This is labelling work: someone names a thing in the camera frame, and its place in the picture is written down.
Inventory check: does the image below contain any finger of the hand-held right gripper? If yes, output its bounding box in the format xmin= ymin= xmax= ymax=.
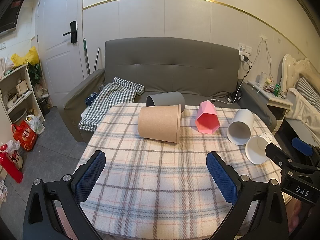
xmin=265 ymin=142 xmax=298 ymax=171
xmin=291 ymin=137 xmax=320 ymax=167

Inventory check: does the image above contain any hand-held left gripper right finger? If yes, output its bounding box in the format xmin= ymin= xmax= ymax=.
xmin=205 ymin=151 xmax=290 ymax=240

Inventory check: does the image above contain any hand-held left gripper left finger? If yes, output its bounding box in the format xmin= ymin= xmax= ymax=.
xmin=22 ymin=150 xmax=107 ymax=240

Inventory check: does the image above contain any white dotted cup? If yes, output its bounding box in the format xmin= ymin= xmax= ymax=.
xmin=245 ymin=132 xmax=275 ymax=165

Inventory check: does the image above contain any plain white cup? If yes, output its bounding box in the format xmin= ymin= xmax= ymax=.
xmin=227 ymin=109 xmax=254 ymax=146

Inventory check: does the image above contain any pink hexagonal cup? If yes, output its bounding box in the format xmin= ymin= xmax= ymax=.
xmin=195 ymin=100 xmax=221 ymax=134

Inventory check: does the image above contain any brown cardboard cup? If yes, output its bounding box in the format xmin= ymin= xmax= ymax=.
xmin=138 ymin=104 xmax=181 ymax=145

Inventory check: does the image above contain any grey cup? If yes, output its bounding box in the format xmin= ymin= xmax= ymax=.
xmin=146 ymin=92 xmax=186 ymax=113

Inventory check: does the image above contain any person's right hand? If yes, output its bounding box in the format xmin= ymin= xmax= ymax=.
xmin=287 ymin=197 xmax=320 ymax=234

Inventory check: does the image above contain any white bedding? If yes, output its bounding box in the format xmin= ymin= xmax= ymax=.
xmin=285 ymin=87 xmax=320 ymax=143

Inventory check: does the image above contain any white nightstand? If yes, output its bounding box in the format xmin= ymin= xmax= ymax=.
xmin=247 ymin=80 xmax=293 ymax=130

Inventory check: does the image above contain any plaid tablecloth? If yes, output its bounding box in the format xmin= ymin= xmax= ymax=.
xmin=72 ymin=102 xmax=293 ymax=238

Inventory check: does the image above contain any striped pillow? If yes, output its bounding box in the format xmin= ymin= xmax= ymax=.
xmin=296 ymin=77 xmax=320 ymax=100

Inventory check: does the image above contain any white plastic bag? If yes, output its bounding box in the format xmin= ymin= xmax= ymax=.
xmin=26 ymin=115 xmax=45 ymax=134

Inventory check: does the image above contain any blue box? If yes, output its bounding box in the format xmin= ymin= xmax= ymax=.
xmin=85 ymin=93 xmax=98 ymax=106

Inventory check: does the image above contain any red shopping bag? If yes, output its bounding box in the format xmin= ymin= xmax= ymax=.
xmin=12 ymin=120 xmax=38 ymax=152

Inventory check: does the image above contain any cream bed headboard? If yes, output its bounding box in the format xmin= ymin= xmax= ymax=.
xmin=280 ymin=54 xmax=320 ymax=90

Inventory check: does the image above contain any red fire extinguisher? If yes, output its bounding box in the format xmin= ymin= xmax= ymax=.
xmin=0 ymin=144 xmax=24 ymax=183

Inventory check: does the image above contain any green checked blanket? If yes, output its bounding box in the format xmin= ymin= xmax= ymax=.
xmin=79 ymin=77 xmax=145 ymax=132

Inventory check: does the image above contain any dark waste bin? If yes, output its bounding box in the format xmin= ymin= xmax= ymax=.
xmin=39 ymin=97 xmax=50 ymax=115

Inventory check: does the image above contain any white door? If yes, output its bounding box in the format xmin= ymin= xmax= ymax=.
xmin=36 ymin=0 xmax=87 ymax=105

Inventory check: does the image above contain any metal pole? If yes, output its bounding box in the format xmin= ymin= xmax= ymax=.
xmin=93 ymin=47 xmax=100 ymax=72

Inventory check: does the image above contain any green plant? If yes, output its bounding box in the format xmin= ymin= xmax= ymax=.
xmin=27 ymin=62 xmax=43 ymax=85

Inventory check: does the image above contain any white storage shelf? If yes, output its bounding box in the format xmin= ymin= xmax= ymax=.
xmin=0 ymin=64 xmax=43 ymax=130

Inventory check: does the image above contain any grey sofa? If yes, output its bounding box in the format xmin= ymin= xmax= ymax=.
xmin=59 ymin=37 xmax=278 ymax=143

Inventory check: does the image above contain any yellow plastic bag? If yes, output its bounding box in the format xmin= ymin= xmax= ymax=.
xmin=11 ymin=46 xmax=40 ymax=68

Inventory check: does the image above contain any black television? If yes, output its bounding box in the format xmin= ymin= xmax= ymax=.
xmin=0 ymin=0 xmax=38 ymax=34

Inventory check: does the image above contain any black cable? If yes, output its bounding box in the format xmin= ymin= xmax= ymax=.
xmin=213 ymin=59 xmax=252 ymax=103

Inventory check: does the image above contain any white cable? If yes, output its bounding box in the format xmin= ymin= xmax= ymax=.
xmin=251 ymin=37 xmax=273 ymax=80

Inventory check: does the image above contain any white wall socket panel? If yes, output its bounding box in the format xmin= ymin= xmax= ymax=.
xmin=238 ymin=43 xmax=253 ymax=54

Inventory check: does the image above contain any green mop handle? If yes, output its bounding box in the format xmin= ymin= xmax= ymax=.
xmin=83 ymin=38 xmax=91 ymax=76

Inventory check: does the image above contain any black door lock handle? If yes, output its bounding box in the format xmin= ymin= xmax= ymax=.
xmin=62 ymin=21 xmax=77 ymax=44

